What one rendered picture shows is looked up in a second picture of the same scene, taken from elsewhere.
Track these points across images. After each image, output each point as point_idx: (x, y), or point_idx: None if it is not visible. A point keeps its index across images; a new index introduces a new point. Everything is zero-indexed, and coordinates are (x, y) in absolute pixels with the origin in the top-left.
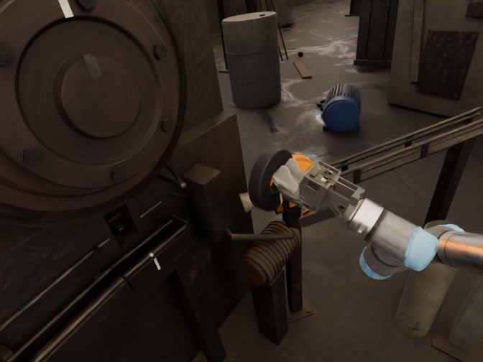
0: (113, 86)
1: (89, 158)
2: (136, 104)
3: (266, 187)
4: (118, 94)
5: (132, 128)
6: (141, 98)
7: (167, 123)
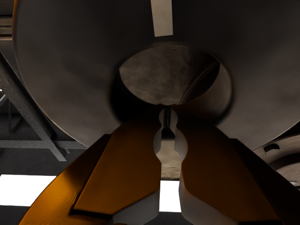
0: (288, 177)
1: None
2: (285, 168)
3: (254, 121)
4: (289, 174)
5: (298, 149)
6: (268, 160)
7: (272, 154)
